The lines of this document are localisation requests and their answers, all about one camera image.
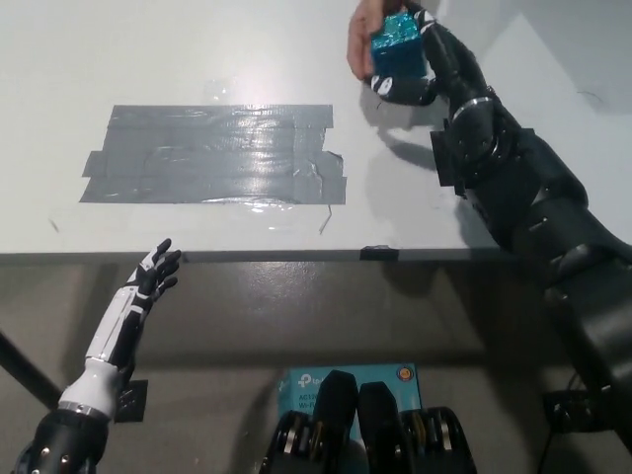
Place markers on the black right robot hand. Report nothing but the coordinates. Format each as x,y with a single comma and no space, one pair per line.
451,64

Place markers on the person's bare hand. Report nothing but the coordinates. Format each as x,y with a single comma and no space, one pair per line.
358,44

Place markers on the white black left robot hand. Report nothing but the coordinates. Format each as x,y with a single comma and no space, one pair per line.
116,340

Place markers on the teal rubik's cube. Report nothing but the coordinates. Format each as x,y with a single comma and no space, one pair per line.
399,49

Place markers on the black floor plate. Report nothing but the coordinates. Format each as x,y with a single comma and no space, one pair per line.
134,400

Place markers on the black table leg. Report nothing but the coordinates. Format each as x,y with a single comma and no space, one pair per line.
29,370

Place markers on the black tape square mark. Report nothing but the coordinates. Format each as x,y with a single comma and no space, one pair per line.
442,158

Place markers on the teal router box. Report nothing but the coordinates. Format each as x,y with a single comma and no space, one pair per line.
303,387

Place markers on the small black tape piece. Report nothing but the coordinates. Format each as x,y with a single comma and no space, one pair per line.
379,253

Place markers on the grey duct tape patch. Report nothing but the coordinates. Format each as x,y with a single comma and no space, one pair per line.
217,155

